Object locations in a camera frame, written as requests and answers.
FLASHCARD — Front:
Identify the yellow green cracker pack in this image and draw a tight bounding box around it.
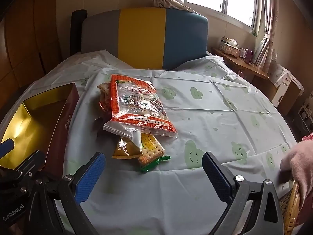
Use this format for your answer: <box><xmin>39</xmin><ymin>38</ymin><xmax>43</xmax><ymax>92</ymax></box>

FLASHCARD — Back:
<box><xmin>137</xmin><ymin>133</ymin><xmax>171</xmax><ymax>173</ymax></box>

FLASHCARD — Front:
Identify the large orange snack bag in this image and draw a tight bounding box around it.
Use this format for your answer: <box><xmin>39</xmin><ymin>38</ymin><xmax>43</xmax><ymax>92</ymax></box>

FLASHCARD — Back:
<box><xmin>103</xmin><ymin>74</ymin><xmax>178</xmax><ymax>139</ymax></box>

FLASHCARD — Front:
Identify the puffed rice bar pack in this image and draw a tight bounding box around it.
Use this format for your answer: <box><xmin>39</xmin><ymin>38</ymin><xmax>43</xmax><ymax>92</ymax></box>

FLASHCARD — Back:
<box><xmin>97</xmin><ymin>82</ymin><xmax>112</xmax><ymax>112</ymax></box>

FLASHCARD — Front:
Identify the pink gloved right hand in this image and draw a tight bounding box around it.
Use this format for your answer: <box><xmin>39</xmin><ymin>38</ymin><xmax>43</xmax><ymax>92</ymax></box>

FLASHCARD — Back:
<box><xmin>280</xmin><ymin>134</ymin><xmax>312</xmax><ymax>209</ymax></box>

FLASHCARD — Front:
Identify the red gold gift box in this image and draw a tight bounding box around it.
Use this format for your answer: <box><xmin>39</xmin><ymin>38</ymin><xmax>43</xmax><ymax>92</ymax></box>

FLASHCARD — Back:
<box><xmin>1</xmin><ymin>83</ymin><xmax>79</xmax><ymax>179</ymax></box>

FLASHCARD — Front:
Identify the wicker chair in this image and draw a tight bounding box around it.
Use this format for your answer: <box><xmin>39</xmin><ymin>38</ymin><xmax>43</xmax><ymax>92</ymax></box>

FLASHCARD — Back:
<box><xmin>280</xmin><ymin>180</ymin><xmax>300</xmax><ymax>235</ymax></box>

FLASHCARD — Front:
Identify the orange triangular snack pack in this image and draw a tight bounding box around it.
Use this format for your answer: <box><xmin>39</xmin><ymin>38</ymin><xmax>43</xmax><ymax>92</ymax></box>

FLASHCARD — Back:
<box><xmin>112</xmin><ymin>137</ymin><xmax>143</xmax><ymax>160</ymax></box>

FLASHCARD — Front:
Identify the white green patterned tablecloth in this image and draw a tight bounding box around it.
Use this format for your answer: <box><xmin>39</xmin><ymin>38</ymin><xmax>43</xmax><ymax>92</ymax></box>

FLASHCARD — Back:
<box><xmin>0</xmin><ymin>49</ymin><xmax>298</xmax><ymax>235</ymax></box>

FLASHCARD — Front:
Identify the white cardboard box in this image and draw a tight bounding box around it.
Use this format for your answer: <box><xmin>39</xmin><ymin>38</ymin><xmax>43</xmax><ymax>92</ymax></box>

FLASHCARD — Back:
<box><xmin>268</xmin><ymin>61</ymin><xmax>305</xmax><ymax>116</ymax></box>

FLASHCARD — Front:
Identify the wooden side desk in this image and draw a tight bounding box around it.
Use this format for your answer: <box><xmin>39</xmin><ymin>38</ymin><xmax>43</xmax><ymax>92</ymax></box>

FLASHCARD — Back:
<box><xmin>211</xmin><ymin>47</ymin><xmax>269</xmax><ymax>80</ymax></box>

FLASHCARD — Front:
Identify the pink curtain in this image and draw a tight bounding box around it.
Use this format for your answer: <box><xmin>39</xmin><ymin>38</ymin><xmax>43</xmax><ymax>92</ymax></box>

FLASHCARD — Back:
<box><xmin>253</xmin><ymin>0</ymin><xmax>279</xmax><ymax>73</ymax></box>

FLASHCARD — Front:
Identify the purple cup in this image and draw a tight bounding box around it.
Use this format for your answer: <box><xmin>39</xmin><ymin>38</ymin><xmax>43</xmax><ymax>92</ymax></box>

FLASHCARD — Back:
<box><xmin>244</xmin><ymin>49</ymin><xmax>253</xmax><ymax>64</ymax></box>

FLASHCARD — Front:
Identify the tissue box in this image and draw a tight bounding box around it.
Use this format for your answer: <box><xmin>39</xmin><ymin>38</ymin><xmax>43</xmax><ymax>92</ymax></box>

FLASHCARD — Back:
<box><xmin>219</xmin><ymin>37</ymin><xmax>240</xmax><ymax>58</ymax></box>

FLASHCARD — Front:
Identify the grey yellow blue sofa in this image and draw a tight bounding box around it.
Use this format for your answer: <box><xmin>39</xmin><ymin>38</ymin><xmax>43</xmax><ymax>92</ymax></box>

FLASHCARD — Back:
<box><xmin>81</xmin><ymin>7</ymin><xmax>209</xmax><ymax>70</ymax></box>

